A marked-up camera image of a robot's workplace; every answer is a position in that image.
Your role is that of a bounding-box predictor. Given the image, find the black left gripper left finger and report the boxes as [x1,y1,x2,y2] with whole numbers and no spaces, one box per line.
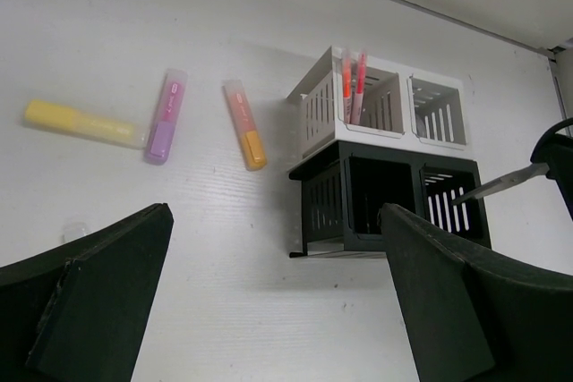
[1,203,174,381]

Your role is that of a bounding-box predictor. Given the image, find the purple highlighter marker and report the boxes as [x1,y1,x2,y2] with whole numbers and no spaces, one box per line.
[144,69,188,165]

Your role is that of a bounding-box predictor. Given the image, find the orange highlighter marker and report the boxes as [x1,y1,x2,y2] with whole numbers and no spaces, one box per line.
[223,80,267,171]

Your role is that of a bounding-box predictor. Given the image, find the red pen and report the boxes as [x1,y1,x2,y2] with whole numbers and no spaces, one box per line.
[350,50,368,125]
[341,49,353,123]

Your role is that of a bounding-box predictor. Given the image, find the green highlighter marker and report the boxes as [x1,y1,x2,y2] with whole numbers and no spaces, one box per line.
[62,222,90,243]

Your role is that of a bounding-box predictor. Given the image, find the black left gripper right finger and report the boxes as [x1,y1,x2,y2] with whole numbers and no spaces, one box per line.
[380,204,572,381]

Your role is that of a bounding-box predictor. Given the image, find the white slotted organizer box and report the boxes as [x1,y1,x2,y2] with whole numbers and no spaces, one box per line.
[286,47,472,162]

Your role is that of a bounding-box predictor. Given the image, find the black slotted organizer box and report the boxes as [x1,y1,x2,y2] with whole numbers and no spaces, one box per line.
[289,141,491,258]

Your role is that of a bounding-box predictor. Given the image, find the yellow highlighter marker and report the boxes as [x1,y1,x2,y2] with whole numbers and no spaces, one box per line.
[24,99,148,149]

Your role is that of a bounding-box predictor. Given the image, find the black handled scissors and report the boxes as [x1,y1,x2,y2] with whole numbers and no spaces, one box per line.
[452,118,573,216]

